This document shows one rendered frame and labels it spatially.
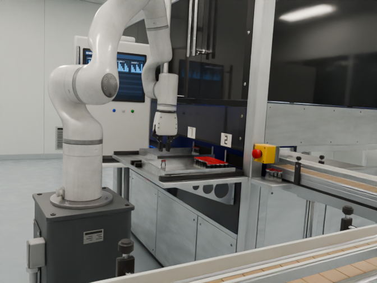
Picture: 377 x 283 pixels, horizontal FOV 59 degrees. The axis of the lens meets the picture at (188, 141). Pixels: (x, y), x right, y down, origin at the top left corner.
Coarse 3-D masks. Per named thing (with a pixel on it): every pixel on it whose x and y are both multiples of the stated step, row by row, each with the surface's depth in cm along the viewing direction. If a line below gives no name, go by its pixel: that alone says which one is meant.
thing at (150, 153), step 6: (144, 150) 181; (150, 150) 192; (156, 150) 194; (174, 150) 199; (180, 150) 201; (186, 150) 203; (144, 156) 182; (150, 156) 174; (156, 156) 167; (162, 156) 168; (168, 156) 169; (174, 156) 171; (180, 156) 172; (186, 156) 174; (192, 156) 176; (198, 156) 178; (204, 156) 179; (210, 156) 181
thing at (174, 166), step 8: (144, 160) 154; (152, 160) 156; (160, 160) 158; (168, 160) 160; (176, 160) 162; (184, 160) 164; (192, 160) 166; (144, 168) 151; (152, 168) 143; (168, 168) 153; (176, 168) 154; (184, 168) 155; (192, 168) 156; (216, 168) 143; (224, 168) 145; (232, 168) 147
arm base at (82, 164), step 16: (64, 144) 101; (96, 144) 102; (64, 160) 102; (80, 160) 100; (96, 160) 103; (64, 176) 102; (80, 176) 100; (96, 176) 103; (64, 192) 102; (80, 192) 101; (96, 192) 104; (80, 208) 98
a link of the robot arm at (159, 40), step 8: (152, 32) 130; (160, 32) 130; (168, 32) 132; (152, 40) 132; (160, 40) 131; (168, 40) 133; (152, 48) 134; (160, 48) 132; (168, 48) 134; (152, 56) 136; (160, 56) 134; (168, 56) 135; (152, 64) 137; (160, 64) 138; (144, 72) 141; (152, 72) 144; (144, 80) 143; (152, 80) 146; (144, 88) 145; (152, 88) 144; (152, 96) 146
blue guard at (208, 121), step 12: (156, 108) 233; (180, 108) 201; (192, 108) 188; (204, 108) 176; (216, 108) 167; (228, 108) 157; (240, 108) 149; (180, 120) 201; (192, 120) 188; (204, 120) 176; (216, 120) 167; (228, 120) 157; (240, 120) 150; (180, 132) 201; (204, 132) 177; (216, 132) 167; (228, 132) 157; (240, 132) 150; (240, 144) 150
